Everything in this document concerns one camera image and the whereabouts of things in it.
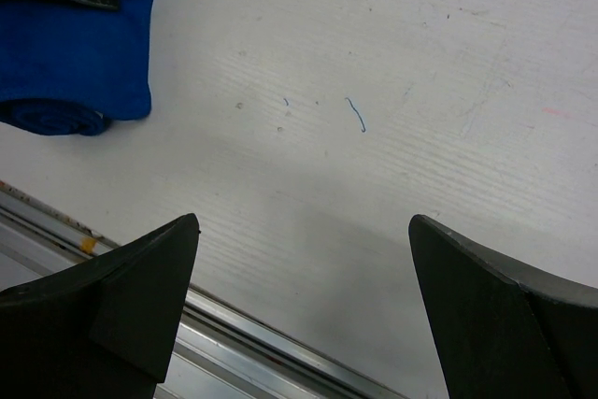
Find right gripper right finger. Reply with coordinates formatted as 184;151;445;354
408;215;597;398

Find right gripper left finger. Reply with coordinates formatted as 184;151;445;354
1;214;200;398

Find blue towel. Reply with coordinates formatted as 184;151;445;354
1;0;153;136

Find aluminium mounting rail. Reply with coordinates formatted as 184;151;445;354
1;187;395;398

